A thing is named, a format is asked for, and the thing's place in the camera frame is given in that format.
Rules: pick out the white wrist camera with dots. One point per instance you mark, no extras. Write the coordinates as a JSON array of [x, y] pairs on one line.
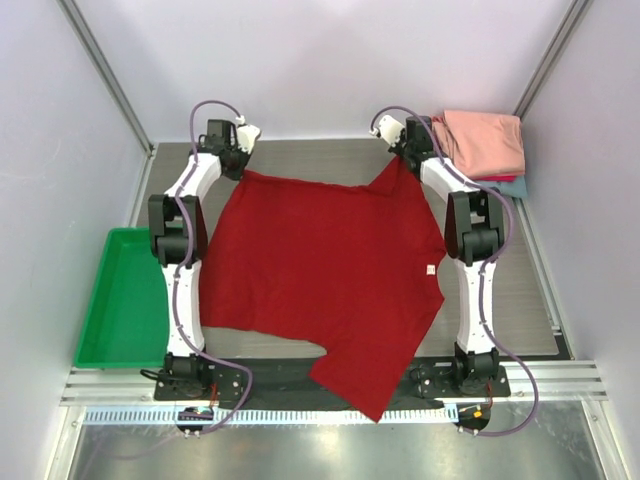
[[388, 129], [247, 135]]

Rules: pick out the aluminium front rail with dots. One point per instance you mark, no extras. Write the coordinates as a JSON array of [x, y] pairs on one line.
[[555, 380]]

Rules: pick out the aluminium frame post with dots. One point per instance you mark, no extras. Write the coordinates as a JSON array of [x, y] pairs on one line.
[[561, 38], [87, 39]]

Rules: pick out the right aluminium frame post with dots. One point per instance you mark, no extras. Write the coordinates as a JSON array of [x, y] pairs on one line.
[[561, 38]]

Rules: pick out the red t shirt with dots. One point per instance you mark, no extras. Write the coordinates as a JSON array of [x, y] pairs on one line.
[[352, 269]]

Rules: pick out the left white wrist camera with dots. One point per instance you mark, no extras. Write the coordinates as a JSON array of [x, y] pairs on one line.
[[247, 135]]

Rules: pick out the left aluminium frame post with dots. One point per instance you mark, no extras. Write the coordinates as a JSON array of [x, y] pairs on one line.
[[87, 39]]

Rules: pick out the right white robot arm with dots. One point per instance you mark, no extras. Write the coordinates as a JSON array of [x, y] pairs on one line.
[[474, 234]]

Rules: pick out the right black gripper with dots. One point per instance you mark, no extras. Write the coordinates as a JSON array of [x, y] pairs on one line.
[[410, 161]]

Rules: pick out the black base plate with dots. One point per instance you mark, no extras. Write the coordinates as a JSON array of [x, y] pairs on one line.
[[284, 384]]

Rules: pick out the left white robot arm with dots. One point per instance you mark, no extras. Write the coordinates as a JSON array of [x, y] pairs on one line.
[[179, 242]]

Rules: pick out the salmon folded t shirt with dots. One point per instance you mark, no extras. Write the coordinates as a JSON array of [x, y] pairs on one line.
[[439, 128]]

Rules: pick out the pink folded t shirt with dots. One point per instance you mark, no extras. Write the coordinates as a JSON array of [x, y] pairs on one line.
[[483, 144]]

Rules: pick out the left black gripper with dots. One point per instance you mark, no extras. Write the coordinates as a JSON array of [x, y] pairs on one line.
[[235, 175]]

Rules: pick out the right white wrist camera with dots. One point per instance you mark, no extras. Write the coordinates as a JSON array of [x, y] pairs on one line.
[[388, 129]]

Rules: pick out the slotted cable duct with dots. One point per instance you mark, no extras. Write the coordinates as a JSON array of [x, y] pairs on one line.
[[184, 416]]

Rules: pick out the magenta folded t shirt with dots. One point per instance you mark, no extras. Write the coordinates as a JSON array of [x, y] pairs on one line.
[[497, 178]]

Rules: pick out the green plastic tray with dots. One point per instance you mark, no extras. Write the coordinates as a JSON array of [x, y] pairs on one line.
[[126, 324]]

